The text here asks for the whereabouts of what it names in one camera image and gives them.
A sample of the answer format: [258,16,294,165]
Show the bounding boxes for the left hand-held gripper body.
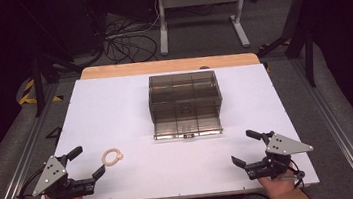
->
[28,151,97,199]

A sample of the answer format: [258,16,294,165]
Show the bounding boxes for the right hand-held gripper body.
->
[240,125,318,183]

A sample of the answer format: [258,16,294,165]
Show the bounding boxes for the person's right hand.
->
[256,165,300,199]

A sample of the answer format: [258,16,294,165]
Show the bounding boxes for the white board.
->
[30,54,321,199]

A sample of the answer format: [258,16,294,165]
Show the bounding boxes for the smoky clear drawer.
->
[150,107,225,142]

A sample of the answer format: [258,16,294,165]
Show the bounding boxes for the yellow black hazard tape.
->
[15,74,65,107]

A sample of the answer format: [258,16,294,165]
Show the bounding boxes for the black tripod stand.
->
[26,48,89,119]

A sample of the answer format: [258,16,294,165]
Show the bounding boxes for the smoky clear organiser box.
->
[145,67,228,142]

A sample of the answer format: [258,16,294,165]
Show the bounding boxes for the wooden table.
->
[78,47,261,85]

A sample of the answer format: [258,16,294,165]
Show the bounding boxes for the black metal stand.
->
[249,0,321,95]

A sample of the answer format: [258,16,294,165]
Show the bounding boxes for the dark equipment case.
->
[61,0,112,58]

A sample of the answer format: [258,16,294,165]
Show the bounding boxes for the beige ring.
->
[100,146,125,167]

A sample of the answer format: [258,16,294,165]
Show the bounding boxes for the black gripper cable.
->
[12,165,50,199]
[284,155,308,191]

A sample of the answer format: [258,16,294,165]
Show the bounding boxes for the metal floor rail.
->
[0,82,73,199]
[288,51,353,199]

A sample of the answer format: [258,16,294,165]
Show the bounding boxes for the black floor cables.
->
[100,9,165,67]

